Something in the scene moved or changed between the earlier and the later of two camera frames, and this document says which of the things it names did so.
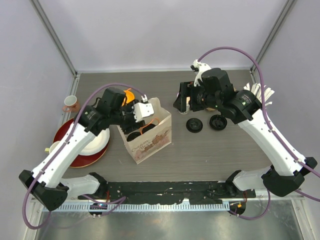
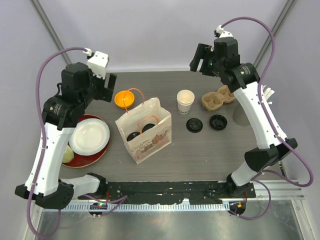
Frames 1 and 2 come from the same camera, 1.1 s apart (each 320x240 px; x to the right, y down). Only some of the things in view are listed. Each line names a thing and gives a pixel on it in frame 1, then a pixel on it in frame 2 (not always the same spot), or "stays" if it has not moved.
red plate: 82,161 stays
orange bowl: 129,96 stays
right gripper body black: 202,100 -> 211,66
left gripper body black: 125,117 -> 96,91
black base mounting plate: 167,192 stays
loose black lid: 218,122 stays
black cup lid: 147,128 stays
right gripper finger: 187,89 -> 202,50
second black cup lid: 194,125 stays
